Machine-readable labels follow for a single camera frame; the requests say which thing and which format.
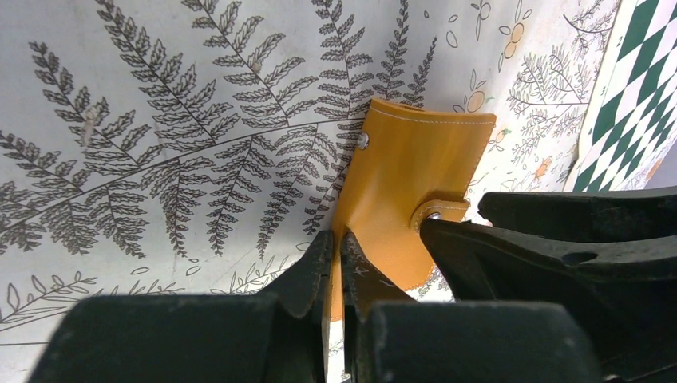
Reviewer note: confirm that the floral patterned table mat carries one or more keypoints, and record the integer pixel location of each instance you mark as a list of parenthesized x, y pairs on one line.
[(195, 147)]

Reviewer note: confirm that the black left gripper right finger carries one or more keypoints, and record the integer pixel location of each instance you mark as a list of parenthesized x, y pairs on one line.
[(390, 337)]

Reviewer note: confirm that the orange leather card holder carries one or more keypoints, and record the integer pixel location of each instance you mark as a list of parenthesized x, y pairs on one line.
[(409, 163)]

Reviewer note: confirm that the green white chessboard mat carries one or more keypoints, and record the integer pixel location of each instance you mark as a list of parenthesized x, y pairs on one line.
[(630, 124)]

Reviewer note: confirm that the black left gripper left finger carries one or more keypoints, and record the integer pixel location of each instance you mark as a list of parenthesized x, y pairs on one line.
[(278, 334)]

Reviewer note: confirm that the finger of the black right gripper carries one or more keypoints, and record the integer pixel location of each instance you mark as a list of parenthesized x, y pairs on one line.
[(622, 294), (584, 217)]

